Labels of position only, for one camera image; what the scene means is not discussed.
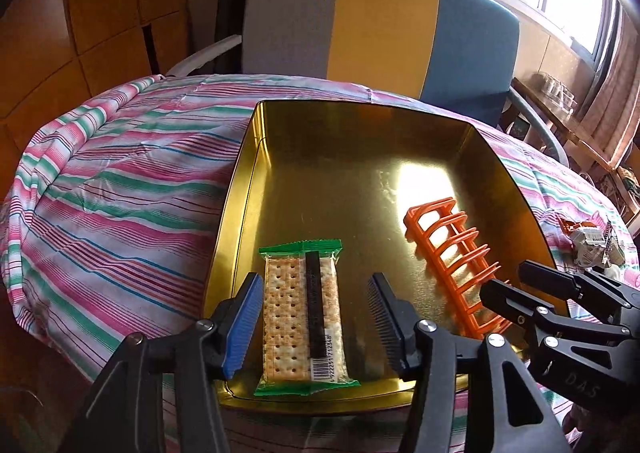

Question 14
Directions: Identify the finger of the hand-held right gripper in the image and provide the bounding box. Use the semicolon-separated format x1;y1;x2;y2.
479;279;640;415
517;260;640;325

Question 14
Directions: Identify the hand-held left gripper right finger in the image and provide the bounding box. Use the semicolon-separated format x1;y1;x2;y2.
366;272;573;453

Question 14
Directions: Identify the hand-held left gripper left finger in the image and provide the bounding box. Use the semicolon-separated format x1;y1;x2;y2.
57;272;265;453

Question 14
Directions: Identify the green cracker packet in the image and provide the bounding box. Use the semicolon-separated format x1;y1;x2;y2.
254;239;361;396

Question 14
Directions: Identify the green patterned small box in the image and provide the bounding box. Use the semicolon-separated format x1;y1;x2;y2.
571;224;627;270

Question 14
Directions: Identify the orange plastic hair claw clip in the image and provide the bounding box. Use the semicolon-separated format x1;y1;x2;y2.
404;197;516;340

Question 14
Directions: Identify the gold metal tin tray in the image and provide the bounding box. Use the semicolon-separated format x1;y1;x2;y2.
204;100;561;415

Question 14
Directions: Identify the wooden side table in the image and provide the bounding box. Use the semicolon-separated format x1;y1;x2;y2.
510;75;640;186

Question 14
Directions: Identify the pink green striped cloth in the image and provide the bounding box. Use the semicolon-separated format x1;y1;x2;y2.
0;74;640;453

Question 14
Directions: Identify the group of glass cups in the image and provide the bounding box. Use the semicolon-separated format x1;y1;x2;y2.
531;73;582;114

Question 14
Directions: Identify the grey yellow blue chair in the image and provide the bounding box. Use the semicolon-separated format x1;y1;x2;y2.
165;0;571;168

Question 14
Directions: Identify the black chair backrest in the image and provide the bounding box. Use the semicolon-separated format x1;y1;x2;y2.
214;0;264;78

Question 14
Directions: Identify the wooden cabinet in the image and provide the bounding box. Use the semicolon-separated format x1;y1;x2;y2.
0;0;195;184

